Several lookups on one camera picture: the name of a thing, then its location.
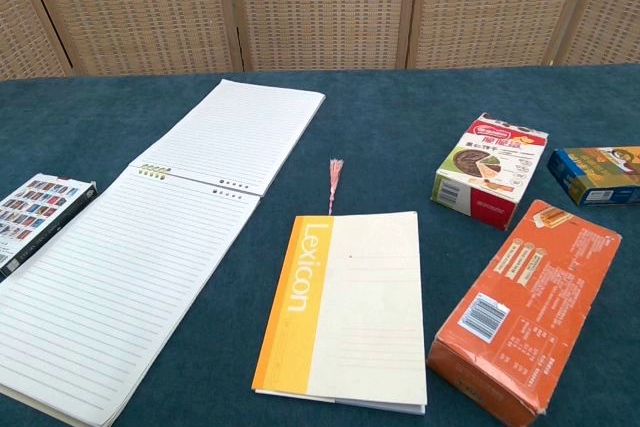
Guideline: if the yellow white Lexicon notebook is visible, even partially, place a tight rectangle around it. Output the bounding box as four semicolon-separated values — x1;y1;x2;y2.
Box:
251;210;429;416

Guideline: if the orange snack box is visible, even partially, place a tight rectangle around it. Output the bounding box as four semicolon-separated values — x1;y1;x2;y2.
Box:
427;199;623;427

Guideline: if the blue cartoon print box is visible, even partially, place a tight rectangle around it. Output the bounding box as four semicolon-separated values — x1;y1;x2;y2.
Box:
546;145;640;207

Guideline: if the large tan lined notepad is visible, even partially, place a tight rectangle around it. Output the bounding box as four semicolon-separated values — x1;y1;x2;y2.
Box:
0;78;326;427

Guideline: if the woven wooden folding screen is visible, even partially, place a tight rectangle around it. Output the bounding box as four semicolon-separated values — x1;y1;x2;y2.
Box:
0;0;640;81

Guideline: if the blue table mat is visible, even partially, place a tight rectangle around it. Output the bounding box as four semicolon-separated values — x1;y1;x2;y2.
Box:
0;62;640;427

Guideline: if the red white cookie box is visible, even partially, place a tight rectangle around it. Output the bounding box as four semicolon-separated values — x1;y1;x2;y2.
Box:
430;112;550;231

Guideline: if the black box with picture grid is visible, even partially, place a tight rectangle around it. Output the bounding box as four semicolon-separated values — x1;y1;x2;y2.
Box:
0;172;99;282

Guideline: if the pink tassel bookmark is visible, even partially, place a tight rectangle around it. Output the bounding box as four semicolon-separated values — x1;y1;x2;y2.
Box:
325;158;346;218

